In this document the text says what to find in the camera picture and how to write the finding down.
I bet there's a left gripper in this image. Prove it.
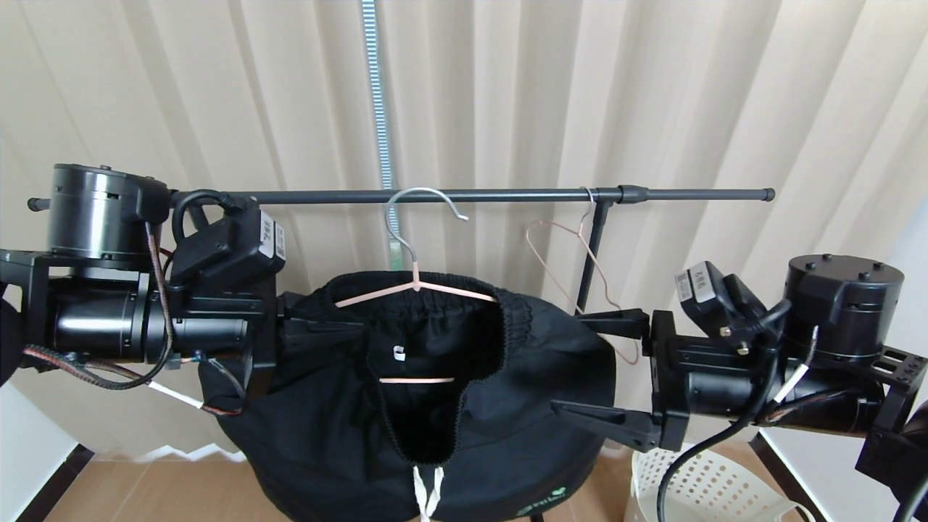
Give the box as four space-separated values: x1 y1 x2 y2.
173 294 367 399

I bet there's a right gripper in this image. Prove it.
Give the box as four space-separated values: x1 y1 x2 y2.
550 308 787 452

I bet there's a black garment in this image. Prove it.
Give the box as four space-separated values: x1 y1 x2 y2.
199 270 617 522

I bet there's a pink clothes hanger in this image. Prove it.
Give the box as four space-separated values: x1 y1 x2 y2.
526 187 640 365
335 187 500 385

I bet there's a white laundry basket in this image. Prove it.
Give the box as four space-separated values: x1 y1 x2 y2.
625 444 816 522

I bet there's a black clothes rack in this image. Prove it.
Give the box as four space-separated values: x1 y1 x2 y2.
28 185 776 316

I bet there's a window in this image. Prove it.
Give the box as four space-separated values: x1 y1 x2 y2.
361 0 407 269

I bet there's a white curtain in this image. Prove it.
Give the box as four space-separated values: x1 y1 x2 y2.
377 0 928 450
0 0 396 461

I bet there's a black cable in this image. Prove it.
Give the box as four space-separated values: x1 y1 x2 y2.
172 188 244 247
656 301 928 522

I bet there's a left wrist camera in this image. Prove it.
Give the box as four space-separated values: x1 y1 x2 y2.
168 192 287 298

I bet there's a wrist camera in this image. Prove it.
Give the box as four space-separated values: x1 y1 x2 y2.
168 192 287 298
674 261 792 356

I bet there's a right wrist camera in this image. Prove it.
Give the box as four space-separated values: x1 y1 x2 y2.
674 261 792 356

